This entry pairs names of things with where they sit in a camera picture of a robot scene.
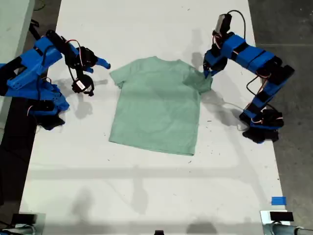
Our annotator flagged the black camera box white label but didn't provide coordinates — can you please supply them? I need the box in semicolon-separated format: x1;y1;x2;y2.
71;74;95;97

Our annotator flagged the pale side bench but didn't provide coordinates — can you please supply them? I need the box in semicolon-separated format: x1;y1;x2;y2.
0;0;36;145

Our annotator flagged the pale green t-shirt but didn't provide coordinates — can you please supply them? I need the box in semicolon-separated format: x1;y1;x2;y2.
108;56;213;157

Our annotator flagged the black camera box grey face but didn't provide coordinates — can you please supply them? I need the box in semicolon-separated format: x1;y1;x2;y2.
212;13;233;34

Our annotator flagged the thin black camera cable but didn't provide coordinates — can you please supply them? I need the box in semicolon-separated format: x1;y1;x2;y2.
67;64;77;83

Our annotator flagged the shiny metal plate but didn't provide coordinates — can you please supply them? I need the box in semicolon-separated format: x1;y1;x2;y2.
260;210;294;235
18;212;47;235

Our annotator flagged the short blue tape strip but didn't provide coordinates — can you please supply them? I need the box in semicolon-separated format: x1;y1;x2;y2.
271;196;287;206

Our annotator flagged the black stand bar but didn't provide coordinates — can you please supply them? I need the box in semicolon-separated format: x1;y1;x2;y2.
28;21;43;42

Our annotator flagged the small black box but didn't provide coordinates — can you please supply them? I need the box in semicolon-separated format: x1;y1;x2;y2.
269;211;294;222
11;213;37;224

